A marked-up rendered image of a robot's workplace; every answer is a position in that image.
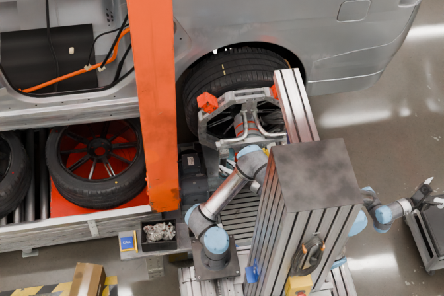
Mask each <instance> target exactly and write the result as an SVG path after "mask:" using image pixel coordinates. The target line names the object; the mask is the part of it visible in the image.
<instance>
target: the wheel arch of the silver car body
mask: <svg viewBox="0 0 444 296"><path fill-rule="evenodd" d="M225 46H227V48H237V47H243V46H248V47H250V48H251V47H253V48H263V49H265V50H270V51H272V52H274V53H276V54H278V55H279V56H281V57H282V58H283V59H286V60H287V61H288V62H289V64H290V67H291V68H299V72H300V74H301V78H302V81H303V85H304V88H305V91H306V89H307V83H308V74H307V69H306V67H305V64H304V63H303V61H302V59H301V58H300V57H299V56H298V55H297V54H296V53H295V52H294V51H292V50H290V49H289V48H286V47H285V46H282V45H280V44H277V43H273V42H267V41H257V40H253V41H244V42H235V43H232V44H227V45H225ZM222 47H223V46H222ZM219 48H221V47H219ZM217 49H218V48H216V49H214V50H217ZM212 51H213V50H211V51H210V52H212ZM208 53H209V52H208ZM208 53H206V54H208ZM204 55H205V54H204ZM204 55H202V56H201V57H199V58H198V59H196V60H195V61H193V62H192V63H191V64H190V65H189V66H187V68H185V70H186V69H191V68H194V67H195V66H196V65H197V64H198V63H199V62H201V61H203V60H204V59H205V56H204ZM185 70H183V72H184V71H185ZM183 72H181V74H183ZM181 74H180V75H179V77H180V76H181ZM179 77H178V78H177V80H178V79H179ZM177 80H176V81H175V84H176V82H177Z"/></svg>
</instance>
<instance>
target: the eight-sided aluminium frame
mask: <svg viewBox="0 0 444 296"><path fill-rule="evenodd" d="M247 95H249V96H247ZM264 100H267V101H269V102H271V103H272V104H275V105H276V106H278V107H280V108H281V106H280V103H279V100H277V99H275V98H274V94H273V91H272V88H269V87H262V88H257V89H246V90H240V91H229V92H226V93H225V94H223V95H222V96H221V97H219V98H218V99H217V103H218V106H219V107H218V109H216V110H214V111H213V112H212V113H210V114H209V113H207V112H205V111H203V110H200V111H199V112H198V139H199V143H201V144H202V145H205V146H207V147H210V148H212V149H215V150H216V148H215V143H216V142H217V141H219V140H220V139H218V138H216V137H214V136H212V135H210V134H207V133H206V131H207V121H209V120H210V119H212V118H213V117H215V116H216V115H218V114H219V113H220V112H222V111H224V110H225V109H226V108H228V107H230V106H231V105H233V104H241V103H245V102H246V103H247V102H255V101H257V102H258V101H264ZM283 131H286V126H285V125H283V124H278V125H277V126H276V127H274V128H272V129H271V130H269V131H267V132H268V133H277V132H283ZM269 144H270V143H264V144H263V146H262V149H263V148H265V146H267V145H269ZM233 149H234V150H235V152H236V153H238V152H240V151H241V150H240V147H233ZM216 151H218V150H216Z"/></svg>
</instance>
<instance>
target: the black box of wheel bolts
mask: <svg viewBox="0 0 444 296"><path fill-rule="evenodd" d="M140 225H141V247H142V251H143V252H151V251H160V250H177V232H176V219H161V220H151V221H140Z"/></svg>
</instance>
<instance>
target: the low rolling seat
mask: <svg viewBox="0 0 444 296"><path fill-rule="evenodd" d="M435 198H441V199H444V194H438V195H433V196H432V199H433V200H434V199H435ZM403 221H404V222H405V224H407V225H408V226H409V227H410V230H411V232H412V235H413V238H414V240H415V242H416V245H417V247H418V250H419V253H420V256H421V257H422V261H423V263H424V266H425V270H426V272H427V273H428V274H429V275H431V276H432V275H433V274H435V270H437V269H441V268H444V207H443V208H438V206H437V205H436V206H432V205H431V207H430V208H429V209H428V210H425V211H423V212H421V213H420V211H419V210H417V209H415V210H414V211H413V212H411V213H409V214H408V215H405V216H404V217H403Z"/></svg>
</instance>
